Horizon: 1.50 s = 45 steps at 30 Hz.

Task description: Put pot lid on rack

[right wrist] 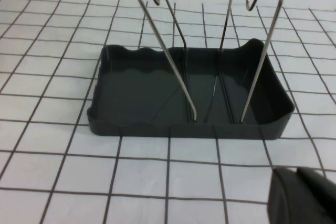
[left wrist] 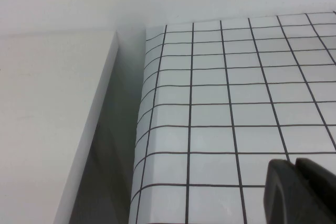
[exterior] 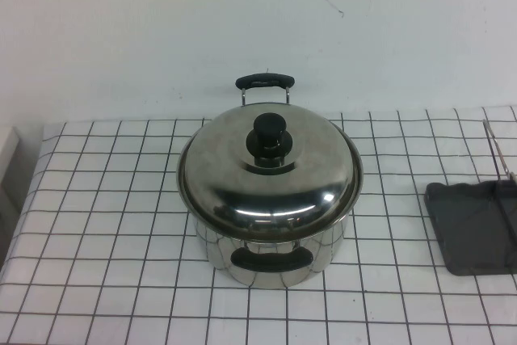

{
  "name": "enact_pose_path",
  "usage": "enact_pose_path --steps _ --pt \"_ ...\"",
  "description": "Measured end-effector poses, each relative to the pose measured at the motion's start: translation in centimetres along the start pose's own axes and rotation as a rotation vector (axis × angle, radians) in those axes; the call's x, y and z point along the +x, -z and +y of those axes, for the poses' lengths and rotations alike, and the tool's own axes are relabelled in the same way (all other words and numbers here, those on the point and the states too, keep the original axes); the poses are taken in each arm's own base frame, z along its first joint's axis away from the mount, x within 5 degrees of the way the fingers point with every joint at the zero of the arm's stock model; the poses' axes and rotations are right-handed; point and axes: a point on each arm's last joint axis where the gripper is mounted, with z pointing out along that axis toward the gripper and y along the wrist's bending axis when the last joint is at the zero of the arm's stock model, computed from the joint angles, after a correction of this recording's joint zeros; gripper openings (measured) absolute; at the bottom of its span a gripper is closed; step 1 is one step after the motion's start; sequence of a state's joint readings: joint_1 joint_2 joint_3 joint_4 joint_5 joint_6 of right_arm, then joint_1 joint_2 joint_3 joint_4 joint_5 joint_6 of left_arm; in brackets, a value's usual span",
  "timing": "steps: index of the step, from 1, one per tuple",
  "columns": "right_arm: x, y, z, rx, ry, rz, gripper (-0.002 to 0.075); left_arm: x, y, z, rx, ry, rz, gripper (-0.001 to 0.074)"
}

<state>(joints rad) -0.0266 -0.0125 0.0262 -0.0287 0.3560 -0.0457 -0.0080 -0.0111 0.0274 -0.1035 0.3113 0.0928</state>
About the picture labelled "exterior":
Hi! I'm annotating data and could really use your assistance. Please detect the steel pot lid black knob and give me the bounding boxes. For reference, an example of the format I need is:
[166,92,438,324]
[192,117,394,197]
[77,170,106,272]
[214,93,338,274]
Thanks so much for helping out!
[177,103,364,241]

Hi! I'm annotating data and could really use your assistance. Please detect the stainless steel pot black handles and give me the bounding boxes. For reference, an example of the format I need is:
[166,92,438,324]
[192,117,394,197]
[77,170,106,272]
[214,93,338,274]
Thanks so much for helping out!
[176,72,366,292]

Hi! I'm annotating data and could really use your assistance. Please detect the white black-grid tablecloth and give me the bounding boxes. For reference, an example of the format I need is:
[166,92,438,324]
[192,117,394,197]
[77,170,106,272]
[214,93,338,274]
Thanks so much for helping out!
[0,105,517,345]

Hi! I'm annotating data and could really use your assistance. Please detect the dark tray wire lid rack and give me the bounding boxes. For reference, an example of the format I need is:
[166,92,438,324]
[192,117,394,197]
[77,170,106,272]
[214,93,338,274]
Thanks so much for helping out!
[424,118,517,278]

